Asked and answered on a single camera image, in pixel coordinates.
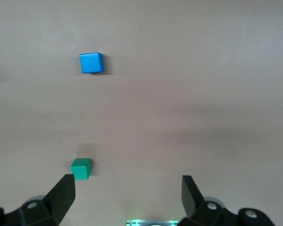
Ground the green wooden block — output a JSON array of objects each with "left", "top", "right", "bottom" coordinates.
[{"left": 70, "top": 158, "right": 93, "bottom": 181}]

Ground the blue wooden block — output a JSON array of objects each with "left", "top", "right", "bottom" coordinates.
[{"left": 79, "top": 52, "right": 105, "bottom": 74}]

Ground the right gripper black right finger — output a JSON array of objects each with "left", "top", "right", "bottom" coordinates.
[{"left": 178, "top": 175, "right": 276, "bottom": 226}]

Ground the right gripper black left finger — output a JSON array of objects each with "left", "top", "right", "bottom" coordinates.
[{"left": 0, "top": 174, "right": 76, "bottom": 226}]

